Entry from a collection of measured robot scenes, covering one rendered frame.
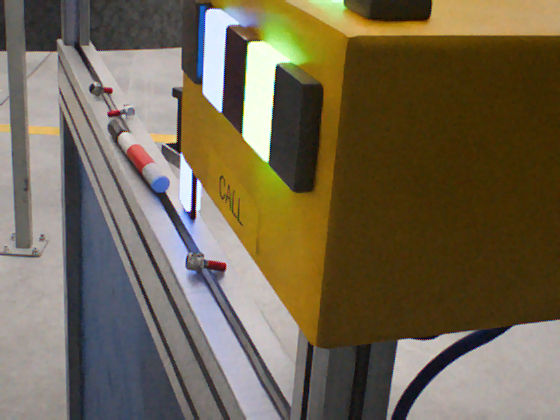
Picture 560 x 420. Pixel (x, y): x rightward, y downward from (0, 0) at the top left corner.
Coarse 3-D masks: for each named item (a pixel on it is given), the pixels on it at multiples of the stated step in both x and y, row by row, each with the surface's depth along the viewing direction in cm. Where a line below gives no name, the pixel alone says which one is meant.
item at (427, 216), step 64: (256, 0) 27; (320, 0) 24; (448, 0) 26; (512, 0) 27; (320, 64) 22; (384, 64) 21; (448, 64) 22; (512, 64) 23; (192, 128) 35; (320, 128) 23; (384, 128) 22; (448, 128) 23; (512, 128) 23; (256, 192) 28; (320, 192) 23; (384, 192) 23; (448, 192) 24; (512, 192) 24; (256, 256) 28; (320, 256) 23; (384, 256) 24; (448, 256) 24; (512, 256) 25; (320, 320) 24; (384, 320) 25; (448, 320) 25; (512, 320) 26
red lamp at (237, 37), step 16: (240, 32) 27; (240, 48) 27; (224, 64) 28; (240, 64) 27; (224, 80) 28; (240, 80) 27; (224, 96) 28; (240, 96) 27; (224, 112) 29; (240, 112) 27; (240, 128) 27
